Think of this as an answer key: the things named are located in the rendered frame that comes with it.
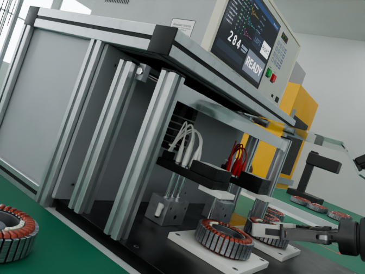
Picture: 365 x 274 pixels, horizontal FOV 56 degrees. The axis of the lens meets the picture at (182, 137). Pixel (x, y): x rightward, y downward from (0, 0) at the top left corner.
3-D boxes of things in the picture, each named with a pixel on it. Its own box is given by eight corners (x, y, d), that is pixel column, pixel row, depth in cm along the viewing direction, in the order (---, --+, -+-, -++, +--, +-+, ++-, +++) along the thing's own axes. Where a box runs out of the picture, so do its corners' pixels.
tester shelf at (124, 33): (291, 134, 109) (296, 120, 109) (167, 55, 53) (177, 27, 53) (184, 101, 134) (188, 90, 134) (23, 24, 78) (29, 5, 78)
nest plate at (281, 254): (299, 254, 88) (301, 250, 88) (281, 262, 76) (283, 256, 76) (247, 228, 96) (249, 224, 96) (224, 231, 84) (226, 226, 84)
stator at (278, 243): (291, 247, 87) (297, 233, 87) (278, 251, 78) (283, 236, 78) (253, 227, 94) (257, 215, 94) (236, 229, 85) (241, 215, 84)
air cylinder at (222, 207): (228, 222, 96) (236, 203, 96) (216, 222, 90) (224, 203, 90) (214, 214, 99) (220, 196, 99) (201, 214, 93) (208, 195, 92)
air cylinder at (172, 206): (181, 225, 76) (190, 201, 76) (161, 226, 70) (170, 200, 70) (164, 215, 79) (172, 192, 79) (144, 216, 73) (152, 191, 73)
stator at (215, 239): (255, 255, 69) (261, 238, 69) (239, 267, 59) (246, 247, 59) (206, 231, 74) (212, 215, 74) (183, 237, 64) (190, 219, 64)
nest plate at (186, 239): (267, 267, 68) (269, 261, 68) (236, 280, 56) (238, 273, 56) (206, 233, 77) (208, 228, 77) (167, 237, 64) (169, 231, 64)
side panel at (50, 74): (56, 207, 66) (112, 47, 65) (42, 207, 63) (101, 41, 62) (-11, 159, 81) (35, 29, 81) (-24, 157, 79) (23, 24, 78)
